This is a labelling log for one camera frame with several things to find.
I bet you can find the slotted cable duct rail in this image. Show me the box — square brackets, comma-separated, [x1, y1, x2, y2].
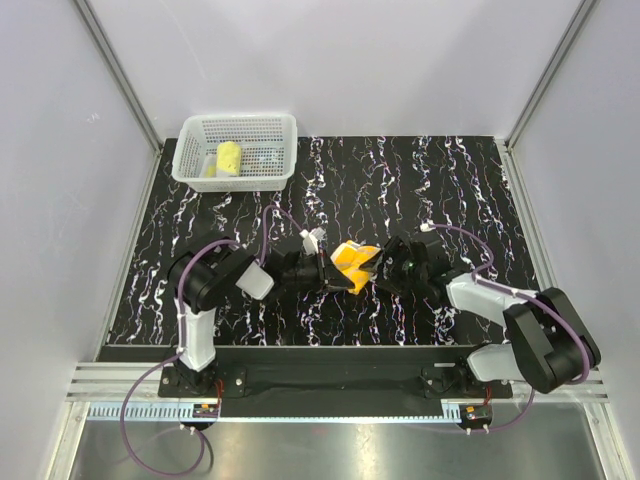
[88, 400, 461, 424]

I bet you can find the white plastic mesh basket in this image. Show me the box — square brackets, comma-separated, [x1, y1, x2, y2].
[172, 113, 298, 193]

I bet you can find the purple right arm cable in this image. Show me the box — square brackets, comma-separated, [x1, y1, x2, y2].
[419, 223, 591, 436]

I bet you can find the right aluminium frame post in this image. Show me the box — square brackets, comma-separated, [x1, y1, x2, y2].
[504, 0, 599, 153]

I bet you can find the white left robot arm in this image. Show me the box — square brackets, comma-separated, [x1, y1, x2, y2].
[167, 238, 355, 396]

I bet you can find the orange and grey towel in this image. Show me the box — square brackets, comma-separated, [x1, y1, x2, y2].
[330, 240, 380, 295]

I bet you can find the orange connector box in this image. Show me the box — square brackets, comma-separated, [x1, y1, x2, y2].
[193, 403, 220, 421]
[461, 405, 493, 424]

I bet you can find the left aluminium frame post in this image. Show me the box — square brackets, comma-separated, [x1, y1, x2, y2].
[71, 0, 164, 152]

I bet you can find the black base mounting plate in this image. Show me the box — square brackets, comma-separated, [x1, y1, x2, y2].
[159, 346, 512, 412]

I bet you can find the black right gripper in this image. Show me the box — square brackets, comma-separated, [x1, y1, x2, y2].
[359, 235, 428, 299]

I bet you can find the right orange connector box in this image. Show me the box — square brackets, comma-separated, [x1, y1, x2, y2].
[461, 405, 493, 424]

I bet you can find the aluminium frame post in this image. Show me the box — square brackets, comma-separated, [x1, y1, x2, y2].
[504, 0, 599, 153]
[71, 0, 164, 152]

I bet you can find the left orange connector box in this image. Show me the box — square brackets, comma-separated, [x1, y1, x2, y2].
[193, 403, 220, 421]

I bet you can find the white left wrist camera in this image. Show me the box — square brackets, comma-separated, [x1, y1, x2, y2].
[299, 227, 326, 255]

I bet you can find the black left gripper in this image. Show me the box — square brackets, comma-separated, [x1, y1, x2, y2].
[282, 249, 354, 294]

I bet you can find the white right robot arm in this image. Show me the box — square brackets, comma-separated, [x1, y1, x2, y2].
[360, 233, 601, 397]

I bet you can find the yellow-green and grey towel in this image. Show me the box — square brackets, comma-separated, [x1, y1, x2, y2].
[201, 141, 242, 178]

